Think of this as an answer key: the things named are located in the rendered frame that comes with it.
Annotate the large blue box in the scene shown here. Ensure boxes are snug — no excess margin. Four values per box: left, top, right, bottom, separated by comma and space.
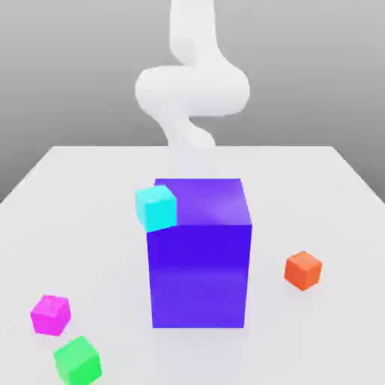
146, 177, 253, 329

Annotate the small magenta cube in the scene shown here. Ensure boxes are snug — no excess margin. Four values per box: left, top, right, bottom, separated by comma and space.
29, 294, 72, 337

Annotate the small green cube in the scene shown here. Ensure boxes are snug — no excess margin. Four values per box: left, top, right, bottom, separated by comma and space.
53, 335, 103, 385

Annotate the small cyan cube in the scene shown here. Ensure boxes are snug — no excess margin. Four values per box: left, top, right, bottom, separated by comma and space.
134, 184, 178, 233

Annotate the small orange cube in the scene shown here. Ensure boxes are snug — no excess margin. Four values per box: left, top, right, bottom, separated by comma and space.
283, 250, 323, 292

